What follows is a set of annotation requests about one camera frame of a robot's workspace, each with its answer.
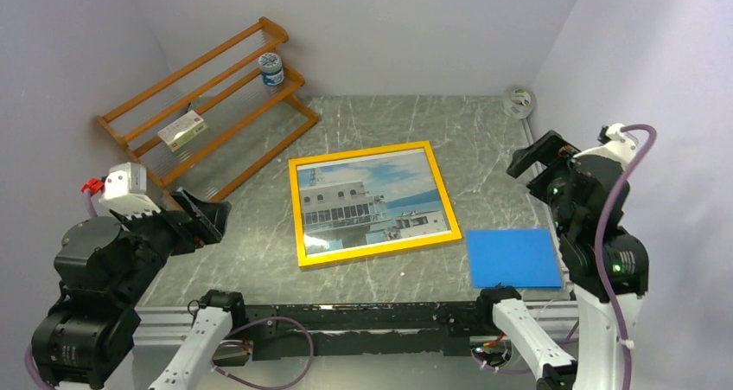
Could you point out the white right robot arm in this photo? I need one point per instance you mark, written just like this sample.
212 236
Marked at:
610 281

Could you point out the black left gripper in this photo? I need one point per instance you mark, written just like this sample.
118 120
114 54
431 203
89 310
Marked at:
207 218

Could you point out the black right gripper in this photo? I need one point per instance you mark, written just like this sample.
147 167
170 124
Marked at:
544 149

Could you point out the small white green box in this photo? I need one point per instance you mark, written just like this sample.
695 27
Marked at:
182 130

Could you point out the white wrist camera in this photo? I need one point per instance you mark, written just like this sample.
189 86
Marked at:
614 144
123 191

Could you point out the orange wooden rack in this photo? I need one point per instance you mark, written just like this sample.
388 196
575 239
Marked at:
249 123

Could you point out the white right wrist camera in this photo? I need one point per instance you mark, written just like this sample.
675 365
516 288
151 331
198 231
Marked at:
614 144

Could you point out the blue white round jar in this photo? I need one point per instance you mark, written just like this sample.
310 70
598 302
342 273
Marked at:
271 69

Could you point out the printed building photo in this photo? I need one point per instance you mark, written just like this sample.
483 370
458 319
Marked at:
372 204

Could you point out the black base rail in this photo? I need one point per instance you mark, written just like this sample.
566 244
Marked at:
276 331

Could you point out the clear tape roll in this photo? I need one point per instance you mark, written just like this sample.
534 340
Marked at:
518 102

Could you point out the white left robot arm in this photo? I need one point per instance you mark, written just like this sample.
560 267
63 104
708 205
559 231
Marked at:
105 264

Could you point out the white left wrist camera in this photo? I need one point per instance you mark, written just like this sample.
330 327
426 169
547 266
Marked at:
123 191

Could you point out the blue foam pad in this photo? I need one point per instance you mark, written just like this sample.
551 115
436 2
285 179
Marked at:
522 258

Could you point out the yellow wooden picture frame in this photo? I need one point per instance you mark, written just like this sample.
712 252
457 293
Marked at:
372 250

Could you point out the aluminium extrusion rail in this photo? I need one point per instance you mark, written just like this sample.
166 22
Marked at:
170 326

